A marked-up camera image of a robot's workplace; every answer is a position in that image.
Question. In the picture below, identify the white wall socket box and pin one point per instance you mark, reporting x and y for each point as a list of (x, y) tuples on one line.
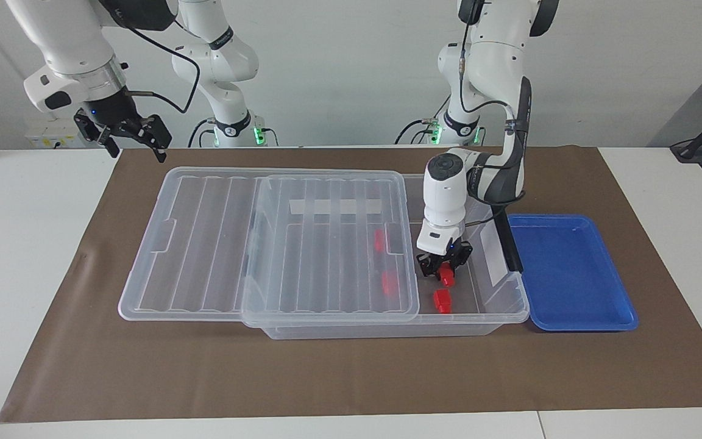
[(52, 135)]

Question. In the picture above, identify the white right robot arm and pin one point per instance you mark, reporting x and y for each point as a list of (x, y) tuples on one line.
[(64, 36)]

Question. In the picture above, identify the blue plastic tray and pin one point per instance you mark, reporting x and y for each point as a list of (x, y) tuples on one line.
[(570, 274)]

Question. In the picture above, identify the brown paper table mat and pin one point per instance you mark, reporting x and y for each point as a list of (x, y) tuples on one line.
[(144, 366)]

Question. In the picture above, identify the clear plastic ribbed lid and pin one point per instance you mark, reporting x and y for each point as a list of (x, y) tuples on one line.
[(205, 256)]

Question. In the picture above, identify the red block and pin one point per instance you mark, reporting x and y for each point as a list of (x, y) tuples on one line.
[(389, 283), (379, 241), (442, 300), (447, 278)]

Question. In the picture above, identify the clear plastic storage box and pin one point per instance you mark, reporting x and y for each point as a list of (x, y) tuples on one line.
[(387, 330)]

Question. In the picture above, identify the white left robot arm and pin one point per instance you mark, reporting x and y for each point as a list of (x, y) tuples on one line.
[(445, 195)]

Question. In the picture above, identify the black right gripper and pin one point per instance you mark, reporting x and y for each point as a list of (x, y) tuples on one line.
[(110, 113)]

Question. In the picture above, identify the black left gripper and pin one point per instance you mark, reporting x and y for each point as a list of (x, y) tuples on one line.
[(448, 261)]

